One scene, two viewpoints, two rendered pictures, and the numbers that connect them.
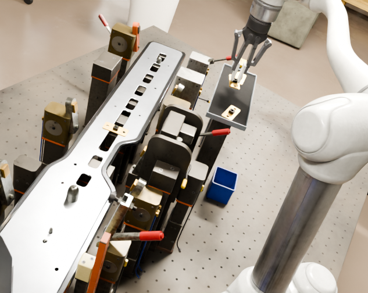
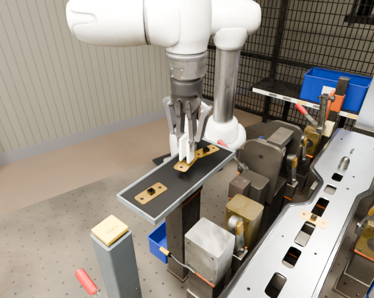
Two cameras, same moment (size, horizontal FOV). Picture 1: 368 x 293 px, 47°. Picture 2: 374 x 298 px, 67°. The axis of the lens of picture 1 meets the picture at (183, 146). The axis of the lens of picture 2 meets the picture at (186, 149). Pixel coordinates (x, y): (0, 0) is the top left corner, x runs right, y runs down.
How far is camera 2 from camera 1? 1.85 m
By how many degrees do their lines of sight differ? 99
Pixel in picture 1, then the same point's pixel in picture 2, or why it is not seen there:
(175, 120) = (278, 136)
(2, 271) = not seen: outside the picture
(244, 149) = not seen: outside the picture
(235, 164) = not seen: hidden behind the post
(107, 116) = (324, 237)
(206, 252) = (210, 203)
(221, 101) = (208, 163)
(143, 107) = (275, 248)
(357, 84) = not seen: hidden behind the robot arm
